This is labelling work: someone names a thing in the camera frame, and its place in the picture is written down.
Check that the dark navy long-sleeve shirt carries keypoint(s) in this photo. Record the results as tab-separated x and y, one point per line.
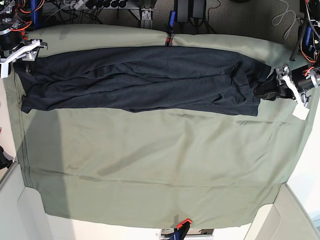
140	79

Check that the blue clamp top right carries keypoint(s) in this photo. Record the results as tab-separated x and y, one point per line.
308	40

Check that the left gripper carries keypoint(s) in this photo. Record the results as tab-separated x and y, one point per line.
290	84

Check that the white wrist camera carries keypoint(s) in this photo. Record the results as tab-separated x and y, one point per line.
301	112
4	69

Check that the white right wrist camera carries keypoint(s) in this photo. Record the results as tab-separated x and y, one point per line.
4	69

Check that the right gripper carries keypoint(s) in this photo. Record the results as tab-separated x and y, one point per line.
13	46

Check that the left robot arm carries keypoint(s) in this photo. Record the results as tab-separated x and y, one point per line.
311	10

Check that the blue clamp top left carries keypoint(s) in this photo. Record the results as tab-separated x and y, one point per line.
35	6

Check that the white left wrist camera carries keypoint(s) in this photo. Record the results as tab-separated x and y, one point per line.
301	112

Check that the black power adapter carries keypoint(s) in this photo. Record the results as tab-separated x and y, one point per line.
185	10

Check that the aluminium frame bracket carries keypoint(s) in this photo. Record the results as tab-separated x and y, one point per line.
146	18

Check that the green table cloth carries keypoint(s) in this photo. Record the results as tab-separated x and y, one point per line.
154	169

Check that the blue clamp top centre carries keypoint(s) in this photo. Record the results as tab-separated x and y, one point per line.
170	29

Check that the black object left edge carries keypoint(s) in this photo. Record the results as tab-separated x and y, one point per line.
4	162

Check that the blue clamp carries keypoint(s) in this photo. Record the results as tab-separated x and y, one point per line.
170	29
308	40
35	6

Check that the orange black clamp bottom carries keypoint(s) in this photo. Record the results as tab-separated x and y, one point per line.
181	230

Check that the white power strip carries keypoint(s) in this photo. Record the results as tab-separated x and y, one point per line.
74	4

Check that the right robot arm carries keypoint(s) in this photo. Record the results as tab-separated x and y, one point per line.
16	17

